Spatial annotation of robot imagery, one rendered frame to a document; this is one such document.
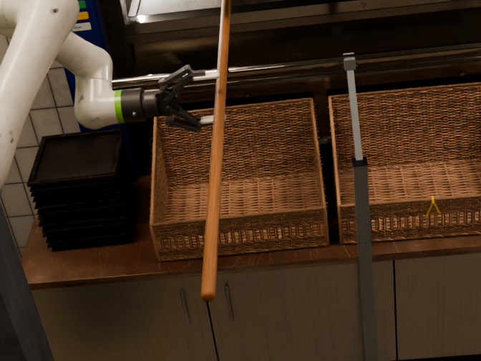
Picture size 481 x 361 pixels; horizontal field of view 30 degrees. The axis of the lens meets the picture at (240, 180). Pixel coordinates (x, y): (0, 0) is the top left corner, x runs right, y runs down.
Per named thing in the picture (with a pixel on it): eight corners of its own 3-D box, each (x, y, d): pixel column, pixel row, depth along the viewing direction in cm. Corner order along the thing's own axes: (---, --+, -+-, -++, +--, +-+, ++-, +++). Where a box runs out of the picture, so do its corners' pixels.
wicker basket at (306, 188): (165, 177, 326) (152, 112, 310) (320, 161, 322) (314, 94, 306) (155, 264, 286) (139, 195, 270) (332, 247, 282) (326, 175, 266)
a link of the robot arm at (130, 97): (125, 130, 245) (118, 102, 240) (129, 109, 255) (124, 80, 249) (147, 128, 245) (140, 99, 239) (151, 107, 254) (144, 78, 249)
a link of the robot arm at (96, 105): (80, 136, 252) (69, 123, 241) (79, 94, 255) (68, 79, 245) (129, 131, 251) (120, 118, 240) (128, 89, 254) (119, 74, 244)
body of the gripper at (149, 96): (143, 84, 247) (177, 80, 246) (149, 110, 252) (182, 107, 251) (140, 97, 241) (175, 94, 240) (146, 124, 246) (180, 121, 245)
